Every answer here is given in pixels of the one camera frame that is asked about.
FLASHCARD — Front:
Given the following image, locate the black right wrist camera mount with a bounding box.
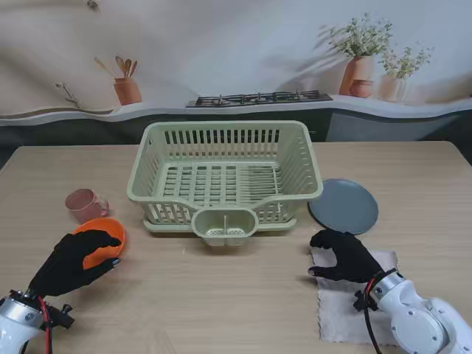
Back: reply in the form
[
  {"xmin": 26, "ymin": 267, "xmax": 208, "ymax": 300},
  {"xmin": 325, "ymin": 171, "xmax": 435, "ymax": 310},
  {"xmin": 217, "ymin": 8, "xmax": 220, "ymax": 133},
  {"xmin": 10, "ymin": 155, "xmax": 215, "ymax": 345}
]
[{"xmin": 353, "ymin": 289, "xmax": 379, "ymax": 311}]

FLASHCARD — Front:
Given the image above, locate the printed kitchen backdrop banner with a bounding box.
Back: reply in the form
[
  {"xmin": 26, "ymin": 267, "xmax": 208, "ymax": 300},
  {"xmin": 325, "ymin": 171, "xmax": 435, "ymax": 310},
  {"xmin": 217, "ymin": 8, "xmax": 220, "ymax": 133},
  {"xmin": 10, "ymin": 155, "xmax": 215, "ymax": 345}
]
[{"xmin": 0, "ymin": 0, "xmax": 472, "ymax": 148}]

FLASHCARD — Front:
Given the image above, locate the pale pink wiping cloth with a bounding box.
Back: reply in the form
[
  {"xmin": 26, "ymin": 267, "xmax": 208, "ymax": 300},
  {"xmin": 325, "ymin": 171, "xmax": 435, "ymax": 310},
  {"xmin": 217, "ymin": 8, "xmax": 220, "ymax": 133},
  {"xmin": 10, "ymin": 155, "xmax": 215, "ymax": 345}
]
[{"xmin": 308, "ymin": 246, "xmax": 401, "ymax": 347}]

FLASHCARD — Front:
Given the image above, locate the green plastic dish rack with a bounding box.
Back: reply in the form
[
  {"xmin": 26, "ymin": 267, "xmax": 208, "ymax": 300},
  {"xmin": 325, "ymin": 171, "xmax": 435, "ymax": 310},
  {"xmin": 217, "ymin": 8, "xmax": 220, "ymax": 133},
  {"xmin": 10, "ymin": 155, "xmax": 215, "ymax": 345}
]
[{"xmin": 126, "ymin": 120, "xmax": 325, "ymax": 226}]

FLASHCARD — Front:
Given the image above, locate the grey round plate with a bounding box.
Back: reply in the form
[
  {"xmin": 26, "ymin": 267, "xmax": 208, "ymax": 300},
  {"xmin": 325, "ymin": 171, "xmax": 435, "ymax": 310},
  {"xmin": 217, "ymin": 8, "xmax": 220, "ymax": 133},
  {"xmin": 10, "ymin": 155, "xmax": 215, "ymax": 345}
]
[{"xmin": 308, "ymin": 178, "xmax": 380, "ymax": 236}]

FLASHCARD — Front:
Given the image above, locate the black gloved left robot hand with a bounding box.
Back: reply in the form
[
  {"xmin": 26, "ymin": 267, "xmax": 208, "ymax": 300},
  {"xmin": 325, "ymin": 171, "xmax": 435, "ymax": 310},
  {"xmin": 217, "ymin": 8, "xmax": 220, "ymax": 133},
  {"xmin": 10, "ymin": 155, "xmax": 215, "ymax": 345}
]
[{"xmin": 28, "ymin": 229, "xmax": 122, "ymax": 298}]

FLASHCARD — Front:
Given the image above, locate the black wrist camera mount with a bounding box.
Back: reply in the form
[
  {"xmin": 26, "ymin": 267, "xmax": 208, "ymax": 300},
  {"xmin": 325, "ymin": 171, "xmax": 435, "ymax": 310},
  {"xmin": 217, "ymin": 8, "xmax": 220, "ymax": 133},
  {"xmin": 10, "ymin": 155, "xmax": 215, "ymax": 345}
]
[
  {"xmin": 353, "ymin": 289, "xmax": 379, "ymax": 311},
  {"xmin": 42, "ymin": 302, "xmax": 76, "ymax": 331}
]

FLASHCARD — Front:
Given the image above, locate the red black left arm cable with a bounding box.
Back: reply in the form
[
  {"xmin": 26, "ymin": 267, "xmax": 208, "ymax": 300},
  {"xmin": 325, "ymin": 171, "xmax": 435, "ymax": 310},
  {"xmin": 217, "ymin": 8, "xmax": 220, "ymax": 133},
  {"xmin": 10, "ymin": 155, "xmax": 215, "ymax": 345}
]
[{"xmin": 36, "ymin": 294, "xmax": 55, "ymax": 354}]

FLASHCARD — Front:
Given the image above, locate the red black arm cable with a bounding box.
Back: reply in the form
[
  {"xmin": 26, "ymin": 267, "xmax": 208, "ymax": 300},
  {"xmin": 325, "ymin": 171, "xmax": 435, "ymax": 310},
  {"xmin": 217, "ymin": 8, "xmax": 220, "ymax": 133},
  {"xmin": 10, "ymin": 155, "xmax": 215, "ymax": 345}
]
[
  {"xmin": 363, "ymin": 274, "xmax": 383, "ymax": 354},
  {"xmin": 36, "ymin": 294, "xmax": 55, "ymax": 354}
]

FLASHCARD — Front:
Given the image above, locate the green cutlery holder cup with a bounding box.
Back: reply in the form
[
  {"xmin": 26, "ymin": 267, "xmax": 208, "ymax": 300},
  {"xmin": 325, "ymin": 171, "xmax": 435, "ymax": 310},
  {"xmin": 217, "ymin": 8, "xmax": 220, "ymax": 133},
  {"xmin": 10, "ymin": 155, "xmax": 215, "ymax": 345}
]
[{"xmin": 190, "ymin": 208, "xmax": 258, "ymax": 247}]

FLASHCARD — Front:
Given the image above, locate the red black right arm cable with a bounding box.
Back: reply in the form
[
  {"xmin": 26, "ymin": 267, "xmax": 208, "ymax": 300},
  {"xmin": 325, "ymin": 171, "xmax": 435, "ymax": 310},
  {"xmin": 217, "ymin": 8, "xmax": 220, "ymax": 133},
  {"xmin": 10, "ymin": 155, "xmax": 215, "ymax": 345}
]
[{"xmin": 363, "ymin": 274, "xmax": 383, "ymax": 354}]

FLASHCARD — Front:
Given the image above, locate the orange plastic bowl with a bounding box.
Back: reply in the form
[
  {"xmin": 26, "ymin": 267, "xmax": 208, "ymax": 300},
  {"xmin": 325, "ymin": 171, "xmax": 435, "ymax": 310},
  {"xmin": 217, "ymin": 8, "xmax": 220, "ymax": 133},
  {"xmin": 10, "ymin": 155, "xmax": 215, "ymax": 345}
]
[{"xmin": 72, "ymin": 217, "xmax": 129, "ymax": 270}]

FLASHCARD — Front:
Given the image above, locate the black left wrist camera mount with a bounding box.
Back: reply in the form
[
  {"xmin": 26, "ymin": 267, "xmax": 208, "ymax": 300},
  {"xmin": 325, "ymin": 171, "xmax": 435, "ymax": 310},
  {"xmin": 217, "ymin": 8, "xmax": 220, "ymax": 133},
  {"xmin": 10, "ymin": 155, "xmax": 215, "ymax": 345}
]
[{"xmin": 42, "ymin": 302, "xmax": 76, "ymax": 331}]

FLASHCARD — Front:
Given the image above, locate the pink plastic mug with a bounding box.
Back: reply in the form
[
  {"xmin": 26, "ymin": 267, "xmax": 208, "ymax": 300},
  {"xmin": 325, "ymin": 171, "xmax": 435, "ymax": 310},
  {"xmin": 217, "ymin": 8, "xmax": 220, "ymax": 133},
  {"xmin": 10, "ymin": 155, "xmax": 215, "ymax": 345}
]
[{"xmin": 65, "ymin": 188, "xmax": 111, "ymax": 224}]

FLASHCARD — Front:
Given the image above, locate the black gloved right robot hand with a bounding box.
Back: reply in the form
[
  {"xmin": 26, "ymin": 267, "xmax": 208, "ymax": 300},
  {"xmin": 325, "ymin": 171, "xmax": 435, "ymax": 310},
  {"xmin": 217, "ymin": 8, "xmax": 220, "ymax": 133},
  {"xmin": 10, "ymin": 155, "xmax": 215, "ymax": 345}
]
[{"xmin": 308, "ymin": 229, "xmax": 388, "ymax": 285}]

